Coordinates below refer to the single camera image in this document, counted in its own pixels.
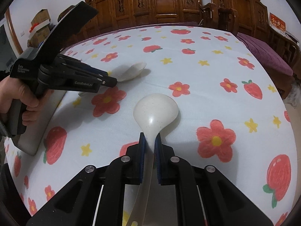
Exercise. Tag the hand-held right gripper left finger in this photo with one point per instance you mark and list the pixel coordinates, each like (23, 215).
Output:
(141, 160)

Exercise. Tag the metal tray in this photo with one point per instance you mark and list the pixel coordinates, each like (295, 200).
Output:
(40, 131)

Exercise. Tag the floral strawberry print tablecloth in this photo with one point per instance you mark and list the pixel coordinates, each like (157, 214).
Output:
(199, 87)

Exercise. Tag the person's left hand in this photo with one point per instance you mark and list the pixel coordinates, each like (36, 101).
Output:
(7, 94)

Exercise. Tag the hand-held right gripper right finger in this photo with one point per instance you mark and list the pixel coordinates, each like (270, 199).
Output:
(158, 162)

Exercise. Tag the purple armchair cushion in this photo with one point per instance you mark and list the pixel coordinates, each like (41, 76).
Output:
(265, 51)

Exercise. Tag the carved wooden armchair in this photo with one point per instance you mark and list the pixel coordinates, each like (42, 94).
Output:
(239, 7)

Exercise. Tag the red ornament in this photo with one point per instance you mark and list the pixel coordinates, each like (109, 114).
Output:
(34, 27)

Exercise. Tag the small white spoon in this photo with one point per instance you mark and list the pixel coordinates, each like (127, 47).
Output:
(131, 71)

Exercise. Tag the red card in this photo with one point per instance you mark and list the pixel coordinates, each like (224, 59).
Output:
(277, 21)

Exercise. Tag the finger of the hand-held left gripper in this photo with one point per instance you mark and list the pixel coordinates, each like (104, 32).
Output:
(82, 84)
(80, 67)

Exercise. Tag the large white ladle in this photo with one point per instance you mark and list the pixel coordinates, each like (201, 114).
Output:
(155, 113)

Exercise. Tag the large cardboard box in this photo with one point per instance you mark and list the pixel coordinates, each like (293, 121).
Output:
(38, 36)

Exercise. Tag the carved wooden bench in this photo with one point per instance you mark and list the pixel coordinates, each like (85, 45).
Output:
(164, 4)

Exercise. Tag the clear plastic bag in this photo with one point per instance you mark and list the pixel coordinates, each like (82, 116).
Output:
(295, 96)

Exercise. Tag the small brown cardboard box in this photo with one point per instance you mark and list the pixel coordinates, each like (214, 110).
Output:
(41, 16)

